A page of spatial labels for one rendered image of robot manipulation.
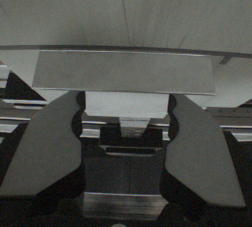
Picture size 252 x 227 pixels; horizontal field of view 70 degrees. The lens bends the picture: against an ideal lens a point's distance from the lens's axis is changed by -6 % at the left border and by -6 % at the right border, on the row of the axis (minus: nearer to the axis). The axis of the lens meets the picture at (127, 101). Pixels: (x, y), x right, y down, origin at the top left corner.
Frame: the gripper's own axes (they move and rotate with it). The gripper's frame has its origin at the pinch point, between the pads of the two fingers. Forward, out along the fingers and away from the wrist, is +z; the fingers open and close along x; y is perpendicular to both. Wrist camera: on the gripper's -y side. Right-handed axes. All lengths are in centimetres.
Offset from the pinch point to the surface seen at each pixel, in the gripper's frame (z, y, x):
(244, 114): 24.5, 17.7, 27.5
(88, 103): 3.5, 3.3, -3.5
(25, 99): 4.1, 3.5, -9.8
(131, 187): 28, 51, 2
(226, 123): 22.6, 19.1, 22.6
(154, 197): -1.3, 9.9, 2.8
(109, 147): 15.2, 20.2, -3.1
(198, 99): 2.6, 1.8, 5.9
